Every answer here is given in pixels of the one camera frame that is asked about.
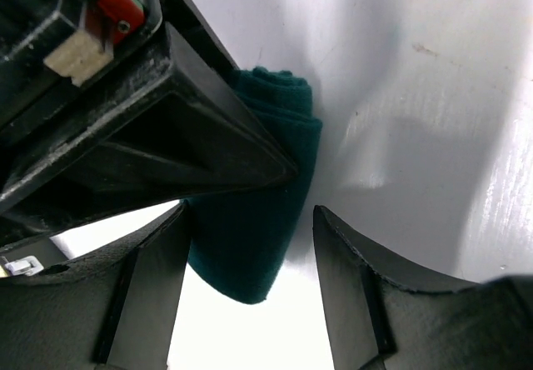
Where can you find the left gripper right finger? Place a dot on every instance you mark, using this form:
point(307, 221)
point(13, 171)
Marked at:
point(384, 311)

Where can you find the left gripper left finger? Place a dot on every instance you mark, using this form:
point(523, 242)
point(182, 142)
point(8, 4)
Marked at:
point(112, 308)

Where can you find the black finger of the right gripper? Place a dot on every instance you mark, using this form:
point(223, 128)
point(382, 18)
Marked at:
point(162, 125)

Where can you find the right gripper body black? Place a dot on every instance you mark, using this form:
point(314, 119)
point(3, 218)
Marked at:
point(52, 50)

